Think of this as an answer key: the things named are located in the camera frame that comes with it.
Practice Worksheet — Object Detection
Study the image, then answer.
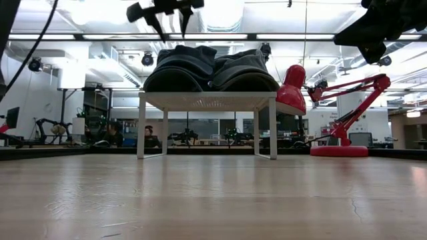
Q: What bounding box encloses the grey monitor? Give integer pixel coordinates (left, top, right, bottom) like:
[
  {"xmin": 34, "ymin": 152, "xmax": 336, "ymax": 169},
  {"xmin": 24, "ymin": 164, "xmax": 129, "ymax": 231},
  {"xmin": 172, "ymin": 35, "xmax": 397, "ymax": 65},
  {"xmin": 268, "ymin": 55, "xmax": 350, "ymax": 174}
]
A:
[{"xmin": 348, "ymin": 132, "xmax": 374, "ymax": 148}]

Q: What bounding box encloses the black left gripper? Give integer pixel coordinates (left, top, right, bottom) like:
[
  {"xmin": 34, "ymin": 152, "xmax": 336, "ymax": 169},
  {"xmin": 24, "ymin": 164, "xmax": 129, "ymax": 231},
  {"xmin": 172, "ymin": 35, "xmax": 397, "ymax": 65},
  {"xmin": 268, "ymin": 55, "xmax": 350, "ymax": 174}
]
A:
[{"xmin": 125, "ymin": 0, "xmax": 205, "ymax": 43}]

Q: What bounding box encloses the beige bundle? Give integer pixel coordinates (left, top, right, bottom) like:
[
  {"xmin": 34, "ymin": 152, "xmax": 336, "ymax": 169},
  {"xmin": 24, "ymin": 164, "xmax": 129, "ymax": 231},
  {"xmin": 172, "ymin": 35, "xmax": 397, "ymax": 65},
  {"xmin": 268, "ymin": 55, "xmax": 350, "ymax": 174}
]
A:
[{"xmin": 50, "ymin": 123, "xmax": 67, "ymax": 136}]

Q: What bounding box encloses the grey baseball cap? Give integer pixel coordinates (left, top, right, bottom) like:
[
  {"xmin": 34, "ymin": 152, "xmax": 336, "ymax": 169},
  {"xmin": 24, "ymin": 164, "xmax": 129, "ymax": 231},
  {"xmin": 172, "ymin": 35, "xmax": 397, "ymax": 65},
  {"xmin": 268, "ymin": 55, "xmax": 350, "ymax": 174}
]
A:
[
  {"xmin": 213, "ymin": 71, "xmax": 281, "ymax": 93},
  {"xmin": 211, "ymin": 49, "xmax": 282, "ymax": 93}
]

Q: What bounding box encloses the red desk lamp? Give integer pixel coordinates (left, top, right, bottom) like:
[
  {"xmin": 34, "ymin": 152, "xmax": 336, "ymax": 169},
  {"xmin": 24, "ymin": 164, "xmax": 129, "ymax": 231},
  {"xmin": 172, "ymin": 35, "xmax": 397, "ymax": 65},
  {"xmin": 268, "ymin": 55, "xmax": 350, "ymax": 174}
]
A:
[{"xmin": 276, "ymin": 64, "xmax": 392, "ymax": 158}]

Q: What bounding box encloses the black overhead beam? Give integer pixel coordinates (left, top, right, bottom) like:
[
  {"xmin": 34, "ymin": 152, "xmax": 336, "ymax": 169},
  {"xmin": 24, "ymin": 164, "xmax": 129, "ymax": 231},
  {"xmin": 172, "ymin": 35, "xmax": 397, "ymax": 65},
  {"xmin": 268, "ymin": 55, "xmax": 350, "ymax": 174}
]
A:
[{"xmin": 8, "ymin": 32, "xmax": 427, "ymax": 42}]

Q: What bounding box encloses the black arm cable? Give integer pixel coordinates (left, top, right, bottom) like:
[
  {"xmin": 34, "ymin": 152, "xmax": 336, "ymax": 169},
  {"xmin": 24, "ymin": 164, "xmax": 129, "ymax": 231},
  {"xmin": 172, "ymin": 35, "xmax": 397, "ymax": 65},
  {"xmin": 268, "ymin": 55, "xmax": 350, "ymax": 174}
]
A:
[{"xmin": 3, "ymin": 0, "xmax": 60, "ymax": 96}]

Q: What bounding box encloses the white perforated metal shelf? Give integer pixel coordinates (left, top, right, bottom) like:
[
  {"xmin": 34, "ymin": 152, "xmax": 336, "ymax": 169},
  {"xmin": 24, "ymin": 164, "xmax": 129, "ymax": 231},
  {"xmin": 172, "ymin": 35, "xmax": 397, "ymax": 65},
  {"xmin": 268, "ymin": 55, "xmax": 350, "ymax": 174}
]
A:
[{"xmin": 136, "ymin": 91, "xmax": 278, "ymax": 160}]

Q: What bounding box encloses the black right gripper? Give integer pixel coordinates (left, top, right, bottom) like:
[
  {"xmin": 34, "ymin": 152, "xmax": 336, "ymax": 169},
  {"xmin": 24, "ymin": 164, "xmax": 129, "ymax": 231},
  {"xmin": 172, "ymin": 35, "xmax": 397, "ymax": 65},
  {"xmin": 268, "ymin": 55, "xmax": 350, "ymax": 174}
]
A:
[{"xmin": 334, "ymin": 0, "xmax": 407, "ymax": 65}]

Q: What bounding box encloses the black aluminium table frame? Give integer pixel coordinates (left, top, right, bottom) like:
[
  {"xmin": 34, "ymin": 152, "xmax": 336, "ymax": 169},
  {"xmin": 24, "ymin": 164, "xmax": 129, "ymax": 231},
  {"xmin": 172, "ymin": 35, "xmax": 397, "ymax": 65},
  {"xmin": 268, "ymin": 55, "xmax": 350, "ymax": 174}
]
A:
[{"xmin": 0, "ymin": 145, "xmax": 427, "ymax": 162}]

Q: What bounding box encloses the black ceiling device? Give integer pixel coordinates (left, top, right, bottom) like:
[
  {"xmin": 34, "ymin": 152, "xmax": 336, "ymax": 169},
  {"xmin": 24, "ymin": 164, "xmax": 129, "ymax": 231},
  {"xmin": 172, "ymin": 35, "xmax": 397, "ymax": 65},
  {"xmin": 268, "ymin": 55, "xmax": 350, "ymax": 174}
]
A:
[{"xmin": 260, "ymin": 42, "xmax": 272, "ymax": 61}]

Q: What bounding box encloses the black monitor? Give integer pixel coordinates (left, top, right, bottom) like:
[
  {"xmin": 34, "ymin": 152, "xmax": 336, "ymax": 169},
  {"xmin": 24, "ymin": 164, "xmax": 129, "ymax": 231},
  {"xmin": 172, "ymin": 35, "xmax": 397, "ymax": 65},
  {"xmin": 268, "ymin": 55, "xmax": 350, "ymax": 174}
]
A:
[{"xmin": 5, "ymin": 106, "xmax": 21, "ymax": 129}]

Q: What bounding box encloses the person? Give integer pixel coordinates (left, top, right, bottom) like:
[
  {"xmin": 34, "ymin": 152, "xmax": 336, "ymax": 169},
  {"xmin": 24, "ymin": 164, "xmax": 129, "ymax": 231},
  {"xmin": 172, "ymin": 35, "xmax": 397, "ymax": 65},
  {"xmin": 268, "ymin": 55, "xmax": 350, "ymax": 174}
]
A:
[
  {"xmin": 102, "ymin": 120, "xmax": 125, "ymax": 148},
  {"xmin": 143, "ymin": 125, "xmax": 161, "ymax": 149}
]

